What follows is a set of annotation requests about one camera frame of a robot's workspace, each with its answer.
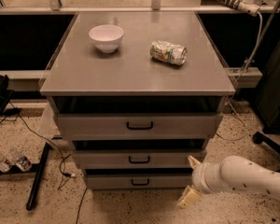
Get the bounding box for white cable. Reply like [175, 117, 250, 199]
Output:
[216, 12, 264, 142]

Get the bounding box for left clear water bottle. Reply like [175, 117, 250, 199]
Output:
[0, 154, 12, 173]

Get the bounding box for grey middle drawer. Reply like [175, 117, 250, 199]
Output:
[73, 149, 206, 169]

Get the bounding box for clear water bottle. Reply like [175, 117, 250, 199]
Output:
[0, 154, 12, 173]
[9, 148, 32, 172]

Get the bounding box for white ceramic bowl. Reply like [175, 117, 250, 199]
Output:
[89, 24, 124, 53]

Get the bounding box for grey bottom drawer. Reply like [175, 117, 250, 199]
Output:
[84, 174, 191, 189]

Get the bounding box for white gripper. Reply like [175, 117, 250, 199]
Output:
[177, 155, 222, 208]

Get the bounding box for black metal stand leg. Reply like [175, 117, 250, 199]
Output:
[0, 143, 52, 211]

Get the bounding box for white power strip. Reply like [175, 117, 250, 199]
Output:
[210, 0, 261, 17]

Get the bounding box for right clear water bottle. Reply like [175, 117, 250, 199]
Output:
[9, 148, 32, 172]

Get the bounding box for grey drawer cabinet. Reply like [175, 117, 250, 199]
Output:
[41, 12, 234, 177]

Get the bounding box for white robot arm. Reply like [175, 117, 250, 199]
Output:
[177, 156, 280, 208]

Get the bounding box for black office chair base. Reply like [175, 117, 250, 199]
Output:
[252, 132, 280, 155]

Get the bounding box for black cable on floor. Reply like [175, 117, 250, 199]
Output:
[0, 100, 89, 224]

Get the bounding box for grey drawer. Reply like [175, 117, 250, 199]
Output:
[73, 149, 206, 169]
[84, 174, 191, 189]
[55, 113, 223, 141]

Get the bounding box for crushed soda can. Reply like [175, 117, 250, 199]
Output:
[150, 40, 187, 65]

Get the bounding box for grey top drawer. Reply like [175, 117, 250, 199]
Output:
[55, 113, 223, 141]

